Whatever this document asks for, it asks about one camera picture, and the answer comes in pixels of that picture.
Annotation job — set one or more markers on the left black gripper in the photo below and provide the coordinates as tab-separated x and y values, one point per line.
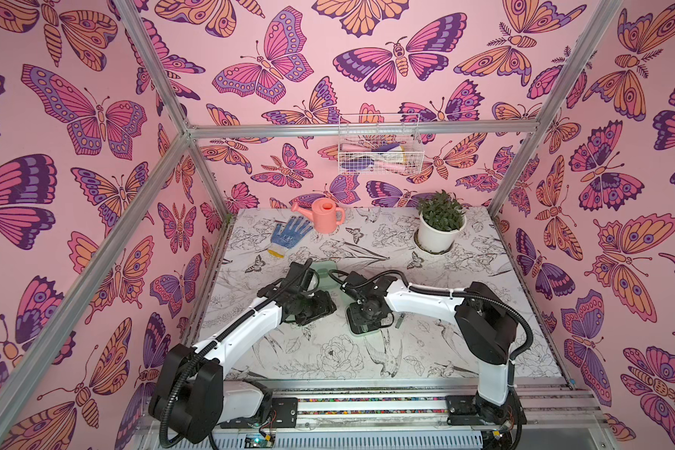
323	307

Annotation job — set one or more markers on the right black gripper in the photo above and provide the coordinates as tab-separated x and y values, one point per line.
368	320

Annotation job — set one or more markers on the green case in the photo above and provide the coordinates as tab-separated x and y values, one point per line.
322	269
368	317

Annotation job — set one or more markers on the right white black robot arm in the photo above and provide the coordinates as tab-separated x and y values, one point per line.
495	333

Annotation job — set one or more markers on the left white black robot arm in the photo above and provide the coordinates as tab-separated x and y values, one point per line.
193	397

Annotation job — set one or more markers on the blue garden glove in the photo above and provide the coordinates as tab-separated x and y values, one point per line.
287	235

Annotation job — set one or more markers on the pink watering can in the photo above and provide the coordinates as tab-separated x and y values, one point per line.
324	214

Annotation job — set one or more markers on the potted green plant white pot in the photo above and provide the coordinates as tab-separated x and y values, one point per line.
442	218

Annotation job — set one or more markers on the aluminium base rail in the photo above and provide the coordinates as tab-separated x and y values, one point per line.
414	414

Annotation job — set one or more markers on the white wire wall basket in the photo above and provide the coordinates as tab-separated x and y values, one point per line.
379	144

